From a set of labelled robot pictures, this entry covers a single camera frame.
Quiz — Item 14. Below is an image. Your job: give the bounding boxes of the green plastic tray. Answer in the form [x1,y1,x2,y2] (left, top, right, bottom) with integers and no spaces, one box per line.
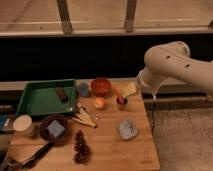
[16,79,76,118]

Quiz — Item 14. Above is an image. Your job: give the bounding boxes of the wooden spatula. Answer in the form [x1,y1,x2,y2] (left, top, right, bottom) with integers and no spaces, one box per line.
[72,113,97,128]

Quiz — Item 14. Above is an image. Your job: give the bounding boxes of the red yellow apple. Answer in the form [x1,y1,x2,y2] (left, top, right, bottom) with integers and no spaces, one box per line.
[94,97,107,110]

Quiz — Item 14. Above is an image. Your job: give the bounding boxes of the brown bowl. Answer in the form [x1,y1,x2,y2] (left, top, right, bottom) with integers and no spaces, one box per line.
[39,114,68,142]

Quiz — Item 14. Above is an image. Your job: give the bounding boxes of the blue grey sponge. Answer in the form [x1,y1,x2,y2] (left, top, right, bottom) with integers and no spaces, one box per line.
[47,120,65,138]

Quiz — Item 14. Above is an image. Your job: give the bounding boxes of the black handled brush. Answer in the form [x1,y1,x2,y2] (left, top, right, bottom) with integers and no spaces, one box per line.
[23,142,54,168]

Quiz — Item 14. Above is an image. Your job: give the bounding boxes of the small blue cup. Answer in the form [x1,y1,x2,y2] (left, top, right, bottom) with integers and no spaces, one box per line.
[77,83,89,97]

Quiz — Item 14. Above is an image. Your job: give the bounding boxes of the dark brown block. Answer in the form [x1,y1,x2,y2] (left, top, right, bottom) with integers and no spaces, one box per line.
[55,87,68,102]

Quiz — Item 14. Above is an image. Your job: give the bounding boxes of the white round container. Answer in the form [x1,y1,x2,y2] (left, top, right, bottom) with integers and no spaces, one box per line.
[13,115,35,136]

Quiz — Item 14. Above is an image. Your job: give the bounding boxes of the metal knife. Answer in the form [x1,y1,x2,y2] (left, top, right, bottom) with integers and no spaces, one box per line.
[77,102,99,120]

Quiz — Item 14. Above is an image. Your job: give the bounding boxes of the red bowl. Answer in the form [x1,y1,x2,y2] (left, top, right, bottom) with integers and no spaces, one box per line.
[90,78,111,97]

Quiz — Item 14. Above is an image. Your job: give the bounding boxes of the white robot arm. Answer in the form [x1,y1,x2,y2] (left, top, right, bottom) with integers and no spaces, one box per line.
[121,41,213,98]

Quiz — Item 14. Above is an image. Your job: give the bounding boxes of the pine cone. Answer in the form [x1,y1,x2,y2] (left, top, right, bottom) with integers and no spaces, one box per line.
[74,130,90,164]

